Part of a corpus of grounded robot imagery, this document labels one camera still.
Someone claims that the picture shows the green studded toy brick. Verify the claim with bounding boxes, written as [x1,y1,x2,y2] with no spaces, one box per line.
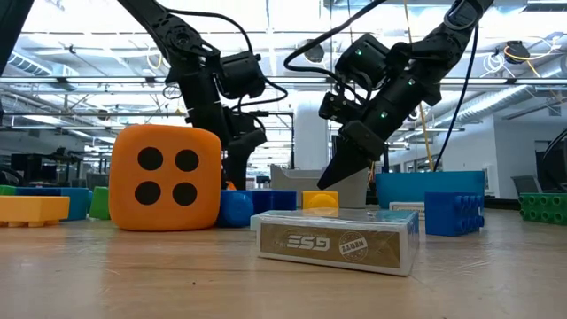
[517,193,567,227]

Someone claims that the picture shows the grey plastic bin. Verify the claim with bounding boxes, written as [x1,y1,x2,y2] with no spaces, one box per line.
[269,164,369,210]

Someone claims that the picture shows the black aluminium table frame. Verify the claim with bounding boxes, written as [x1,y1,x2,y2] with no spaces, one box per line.
[483,197,520,211]

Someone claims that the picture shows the ceiling cord reel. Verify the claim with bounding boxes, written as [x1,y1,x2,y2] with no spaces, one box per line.
[504,40,531,66]
[302,39,326,65]

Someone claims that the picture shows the white building column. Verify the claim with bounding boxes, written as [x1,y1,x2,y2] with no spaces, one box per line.
[293,101,331,172]

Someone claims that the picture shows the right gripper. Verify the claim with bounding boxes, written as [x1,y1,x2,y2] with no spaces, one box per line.
[316,95,407,191]

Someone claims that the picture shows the long ceiling light rail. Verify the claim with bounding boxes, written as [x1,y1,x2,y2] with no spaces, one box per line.
[0,76,567,87]

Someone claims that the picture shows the orange foam die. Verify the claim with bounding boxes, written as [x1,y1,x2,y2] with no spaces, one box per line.
[108,124,223,233]

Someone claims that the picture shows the grey office chair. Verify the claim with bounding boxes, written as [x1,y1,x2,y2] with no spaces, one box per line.
[510,175,542,198]

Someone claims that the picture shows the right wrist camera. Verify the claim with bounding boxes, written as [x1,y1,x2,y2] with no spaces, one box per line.
[318,90,356,127]

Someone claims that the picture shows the white playing card box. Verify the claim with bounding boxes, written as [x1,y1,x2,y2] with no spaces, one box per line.
[388,201,426,222]

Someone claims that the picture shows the white gold-sided card box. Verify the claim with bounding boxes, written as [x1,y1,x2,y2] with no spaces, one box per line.
[255,208,420,278]

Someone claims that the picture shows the dark blue cable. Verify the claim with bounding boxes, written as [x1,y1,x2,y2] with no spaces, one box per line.
[432,24,480,173]

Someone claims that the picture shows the blue studded toy brick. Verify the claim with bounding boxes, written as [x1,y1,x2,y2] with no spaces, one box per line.
[424,191,485,238]

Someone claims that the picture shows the large blue toy brick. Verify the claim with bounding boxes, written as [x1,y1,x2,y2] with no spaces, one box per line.
[15,187,93,223]

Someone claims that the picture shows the blue rounded toy brick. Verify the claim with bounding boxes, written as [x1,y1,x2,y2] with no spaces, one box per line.
[216,190,256,230]

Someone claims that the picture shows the yellow long toy brick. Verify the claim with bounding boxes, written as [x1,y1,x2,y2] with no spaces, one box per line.
[0,196,71,230]

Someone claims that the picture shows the dark background desks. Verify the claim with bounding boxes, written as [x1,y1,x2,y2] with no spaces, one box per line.
[0,148,112,191]

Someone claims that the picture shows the yellow cable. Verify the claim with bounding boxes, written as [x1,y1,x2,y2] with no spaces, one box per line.
[417,104,434,173]

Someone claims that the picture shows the teal plastic bin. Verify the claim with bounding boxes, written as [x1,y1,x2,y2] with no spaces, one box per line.
[375,171,486,210]

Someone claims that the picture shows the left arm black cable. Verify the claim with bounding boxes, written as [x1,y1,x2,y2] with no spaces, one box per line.
[161,7,290,112]

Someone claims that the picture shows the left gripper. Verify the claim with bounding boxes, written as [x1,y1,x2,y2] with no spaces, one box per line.
[220,108,268,191]

